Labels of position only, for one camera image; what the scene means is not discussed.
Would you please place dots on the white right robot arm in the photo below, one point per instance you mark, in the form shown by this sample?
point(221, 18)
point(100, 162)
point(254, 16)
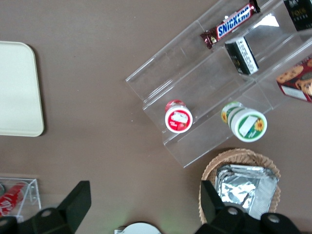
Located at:
point(137, 229)

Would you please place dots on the clear acrylic stepped display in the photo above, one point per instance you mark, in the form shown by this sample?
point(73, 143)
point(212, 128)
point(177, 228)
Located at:
point(207, 83)

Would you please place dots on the wicker basket with foil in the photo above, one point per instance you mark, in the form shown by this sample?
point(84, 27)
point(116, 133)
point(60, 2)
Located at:
point(243, 156)

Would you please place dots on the clear acrylic bottle rack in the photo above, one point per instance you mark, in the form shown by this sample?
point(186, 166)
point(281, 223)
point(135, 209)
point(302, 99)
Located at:
point(31, 195)

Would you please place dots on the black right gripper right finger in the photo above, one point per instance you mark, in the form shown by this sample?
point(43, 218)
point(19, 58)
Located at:
point(214, 209)

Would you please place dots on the red lid yogurt cup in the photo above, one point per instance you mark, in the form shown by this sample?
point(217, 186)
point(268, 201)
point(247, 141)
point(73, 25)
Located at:
point(178, 119)

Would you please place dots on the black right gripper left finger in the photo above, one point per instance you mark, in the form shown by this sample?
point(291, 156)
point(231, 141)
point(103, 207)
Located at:
point(70, 209)

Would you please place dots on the silver foil packet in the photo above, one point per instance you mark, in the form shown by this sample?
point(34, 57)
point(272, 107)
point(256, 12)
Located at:
point(243, 187)

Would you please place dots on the red cola bottle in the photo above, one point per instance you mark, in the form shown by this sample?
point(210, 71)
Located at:
point(11, 198)

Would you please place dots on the small black box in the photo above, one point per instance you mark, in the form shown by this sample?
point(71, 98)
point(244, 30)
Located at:
point(241, 56)
point(298, 14)

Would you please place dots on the Snickers chocolate bar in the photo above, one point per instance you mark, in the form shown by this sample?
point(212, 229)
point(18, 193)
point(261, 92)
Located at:
point(231, 25)

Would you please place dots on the red cookie box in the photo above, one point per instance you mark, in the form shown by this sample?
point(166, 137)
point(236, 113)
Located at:
point(296, 80)

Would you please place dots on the beige plastic tray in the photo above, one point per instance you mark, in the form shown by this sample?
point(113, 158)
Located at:
point(17, 90)

